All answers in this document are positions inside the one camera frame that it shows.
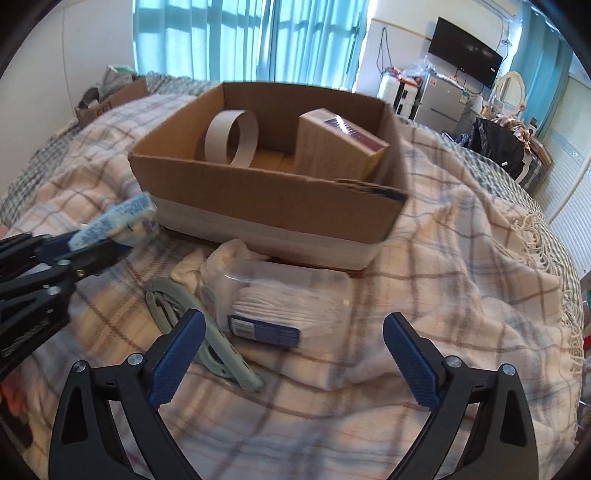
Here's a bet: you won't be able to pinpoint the teal side curtain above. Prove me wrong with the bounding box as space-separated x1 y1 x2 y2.
509 7 575 118

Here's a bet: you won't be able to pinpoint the cream cloth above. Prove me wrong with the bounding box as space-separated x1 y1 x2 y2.
171 238 278 298

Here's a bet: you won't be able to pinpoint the small cardboard box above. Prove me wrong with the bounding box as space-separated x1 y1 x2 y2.
74 76 150 129

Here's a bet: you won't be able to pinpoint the silver refrigerator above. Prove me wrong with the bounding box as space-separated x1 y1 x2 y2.
414 75 477 136

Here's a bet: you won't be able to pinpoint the white water appliance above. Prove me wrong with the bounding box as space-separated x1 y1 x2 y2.
378 73 420 114

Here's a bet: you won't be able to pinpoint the brown carton with purple top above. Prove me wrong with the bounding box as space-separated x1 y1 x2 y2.
294 108 390 182

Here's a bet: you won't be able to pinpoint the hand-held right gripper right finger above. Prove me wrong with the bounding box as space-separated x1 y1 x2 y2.
383 312 539 480

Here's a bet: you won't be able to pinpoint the white oval mirror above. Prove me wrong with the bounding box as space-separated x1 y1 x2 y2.
493 71 527 117

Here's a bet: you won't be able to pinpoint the blue white tissue packet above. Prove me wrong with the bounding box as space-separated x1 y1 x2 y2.
68 193 161 253

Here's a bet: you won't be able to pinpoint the curled grey paper strip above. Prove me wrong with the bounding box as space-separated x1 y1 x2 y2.
204 110 260 168

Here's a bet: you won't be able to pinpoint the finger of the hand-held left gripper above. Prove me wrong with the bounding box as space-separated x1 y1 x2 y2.
0 233 83 280
0 237 134 370

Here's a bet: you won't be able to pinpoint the large cardboard box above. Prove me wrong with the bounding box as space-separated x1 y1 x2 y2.
128 82 410 273

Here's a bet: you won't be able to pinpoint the grey checked bedsheet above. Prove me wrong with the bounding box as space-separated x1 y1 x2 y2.
0 71 583 296

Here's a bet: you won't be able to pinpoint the plaid beige blanket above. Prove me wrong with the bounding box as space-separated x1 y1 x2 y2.
0 90 583 480

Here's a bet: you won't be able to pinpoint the hanging dark cable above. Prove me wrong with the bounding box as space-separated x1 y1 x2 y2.
377 27 394 75

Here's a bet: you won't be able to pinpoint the black bag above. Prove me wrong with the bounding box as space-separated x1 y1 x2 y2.
467 117 540 182

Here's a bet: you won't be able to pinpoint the grey-green plastic clip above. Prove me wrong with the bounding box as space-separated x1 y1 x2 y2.
145 276 266 394

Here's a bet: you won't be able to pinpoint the white green bag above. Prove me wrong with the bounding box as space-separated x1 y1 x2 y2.
98 64 138 94

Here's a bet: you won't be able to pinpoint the clear pack of cotton pads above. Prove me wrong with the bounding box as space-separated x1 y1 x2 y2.
202 256 352 350

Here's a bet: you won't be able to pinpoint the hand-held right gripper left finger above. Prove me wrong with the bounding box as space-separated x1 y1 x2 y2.
48 309 206 480

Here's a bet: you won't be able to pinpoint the teal window curtain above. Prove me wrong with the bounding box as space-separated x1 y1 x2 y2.
132 0 371 92

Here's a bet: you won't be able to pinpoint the clear plastic bags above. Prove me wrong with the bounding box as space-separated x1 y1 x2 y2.
401 56 445 87

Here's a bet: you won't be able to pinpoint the black wall television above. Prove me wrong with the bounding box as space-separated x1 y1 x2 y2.
427 17 504 90

